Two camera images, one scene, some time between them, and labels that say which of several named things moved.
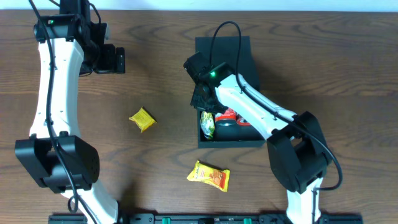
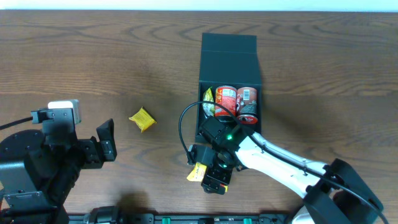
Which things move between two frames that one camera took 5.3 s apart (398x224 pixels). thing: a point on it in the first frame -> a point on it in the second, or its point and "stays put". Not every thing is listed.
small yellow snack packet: [143, 119] stays put
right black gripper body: [201, 98] -> [216, 175]
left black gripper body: [119, 60] -> [91, 152]
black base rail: [206, 218] stays put
